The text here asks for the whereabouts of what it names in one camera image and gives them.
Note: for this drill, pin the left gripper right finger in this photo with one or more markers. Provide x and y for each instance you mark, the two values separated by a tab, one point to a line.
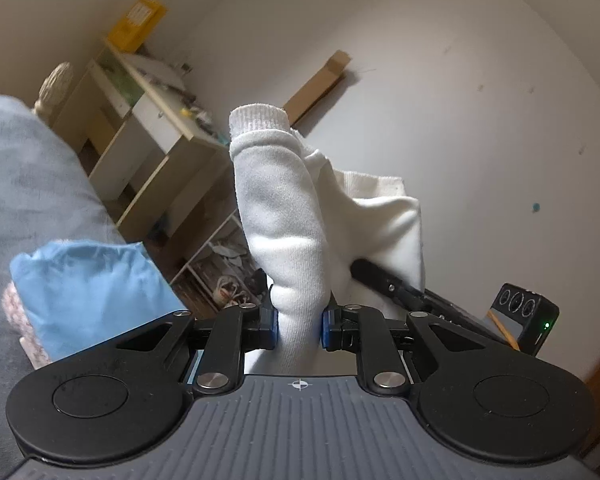
363	331

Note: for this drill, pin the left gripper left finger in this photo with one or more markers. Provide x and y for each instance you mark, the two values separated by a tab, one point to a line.
235	332

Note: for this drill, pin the white bear sweatshirt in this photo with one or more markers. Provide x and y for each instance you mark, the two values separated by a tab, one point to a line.
305	223

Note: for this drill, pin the cream wooden desk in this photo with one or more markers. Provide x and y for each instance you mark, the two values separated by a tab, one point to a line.
165	181

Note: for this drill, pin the light blue pillowcase cloth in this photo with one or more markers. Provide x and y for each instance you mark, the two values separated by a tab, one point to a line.
78	293

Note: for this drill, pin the grey-blue bed blanket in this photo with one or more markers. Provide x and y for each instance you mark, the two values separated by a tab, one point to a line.
44	196

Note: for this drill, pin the cream bedpost knob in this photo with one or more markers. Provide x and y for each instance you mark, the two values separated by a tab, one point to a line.
53	91

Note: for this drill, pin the yellow box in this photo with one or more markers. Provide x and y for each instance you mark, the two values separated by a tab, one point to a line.
132	30

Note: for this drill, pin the black camera box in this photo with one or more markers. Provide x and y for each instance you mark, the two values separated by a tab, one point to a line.
523	316

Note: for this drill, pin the cardboard box on wall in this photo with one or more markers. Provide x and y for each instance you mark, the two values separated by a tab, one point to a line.
317	87

